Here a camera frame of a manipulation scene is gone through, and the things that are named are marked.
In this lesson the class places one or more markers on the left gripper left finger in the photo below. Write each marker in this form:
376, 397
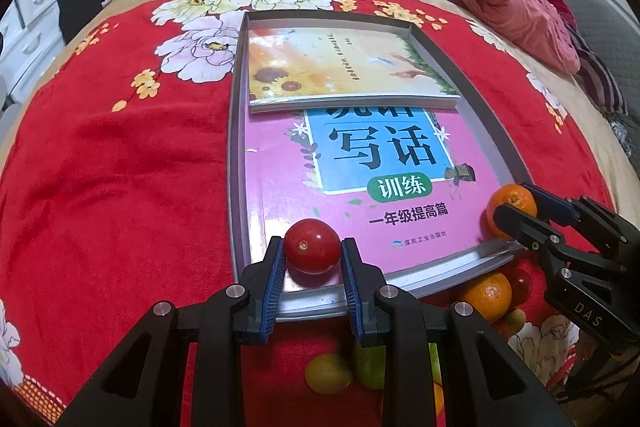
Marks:
141, 381

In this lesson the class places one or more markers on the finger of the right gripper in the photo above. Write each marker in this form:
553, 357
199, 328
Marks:
535, 235
607, 231

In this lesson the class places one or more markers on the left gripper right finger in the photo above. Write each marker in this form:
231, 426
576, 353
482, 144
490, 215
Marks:
485, 382

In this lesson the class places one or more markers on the red tomato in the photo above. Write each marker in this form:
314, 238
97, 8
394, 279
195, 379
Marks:
521, 285
312, 247

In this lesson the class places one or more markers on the small brown longan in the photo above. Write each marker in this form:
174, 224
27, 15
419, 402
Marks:
510, 324

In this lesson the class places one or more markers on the large green mango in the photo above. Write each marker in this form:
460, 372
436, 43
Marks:
370, 366

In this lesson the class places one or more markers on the brown kiwi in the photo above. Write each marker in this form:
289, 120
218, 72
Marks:
328, 374

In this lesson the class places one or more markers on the round green fruit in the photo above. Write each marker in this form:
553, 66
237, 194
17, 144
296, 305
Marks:
435, 364

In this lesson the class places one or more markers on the pink Chinese workbook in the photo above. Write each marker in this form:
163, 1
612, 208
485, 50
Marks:
411, 186

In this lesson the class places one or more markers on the striped dark pillow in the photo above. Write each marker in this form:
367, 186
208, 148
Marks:
596, 79

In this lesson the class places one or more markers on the beige bed sheet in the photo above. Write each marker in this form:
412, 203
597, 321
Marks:
612, 161

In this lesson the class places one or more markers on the red floral blanket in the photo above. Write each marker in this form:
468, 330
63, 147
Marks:
113, 188

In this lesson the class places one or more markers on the grey headboard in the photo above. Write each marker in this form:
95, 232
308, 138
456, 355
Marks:
614, 39

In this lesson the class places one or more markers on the grey shallow box tray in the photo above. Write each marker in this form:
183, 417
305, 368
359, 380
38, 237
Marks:
422, 280

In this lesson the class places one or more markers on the sunflower cover book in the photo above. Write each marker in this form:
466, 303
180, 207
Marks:
322, 67

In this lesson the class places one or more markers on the white drawer cabinet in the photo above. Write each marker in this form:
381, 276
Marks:
32, 38

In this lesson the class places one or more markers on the black bag on floor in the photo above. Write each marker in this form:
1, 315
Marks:
75, 15

